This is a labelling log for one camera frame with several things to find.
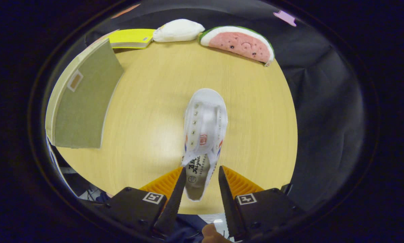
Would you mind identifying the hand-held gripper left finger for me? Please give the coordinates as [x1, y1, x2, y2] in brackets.
[103, 166, 187, 237]

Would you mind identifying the white plush toy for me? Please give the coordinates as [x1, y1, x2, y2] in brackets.
[152, 19, 205, 43]

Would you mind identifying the yellow book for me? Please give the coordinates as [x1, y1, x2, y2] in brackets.
[108, 29, 156, 49]

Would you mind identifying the person's dark blue clothing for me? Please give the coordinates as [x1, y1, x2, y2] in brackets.
[165, 214, 207, 243]

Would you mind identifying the grey-green fabric storage box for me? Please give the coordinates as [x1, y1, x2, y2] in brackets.
[45, 37, 125, 149]

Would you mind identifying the white canvas shoe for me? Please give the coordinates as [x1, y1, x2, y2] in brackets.
[181, 88, 228, 202]

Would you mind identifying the watermelon slice plush toy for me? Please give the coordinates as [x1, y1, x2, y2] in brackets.
[199, 26, 275, 67]

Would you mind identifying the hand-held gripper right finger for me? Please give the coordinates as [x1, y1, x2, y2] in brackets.
[218, 165, 305, 238]

